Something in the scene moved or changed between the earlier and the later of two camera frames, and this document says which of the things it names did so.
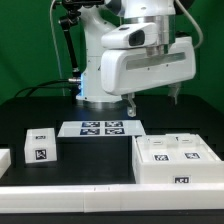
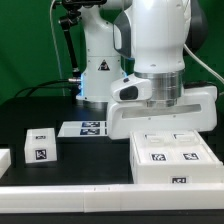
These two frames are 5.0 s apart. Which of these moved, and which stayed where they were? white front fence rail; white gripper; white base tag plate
Moved: white gripper
Stayed: white front fence rail; white base tag plate
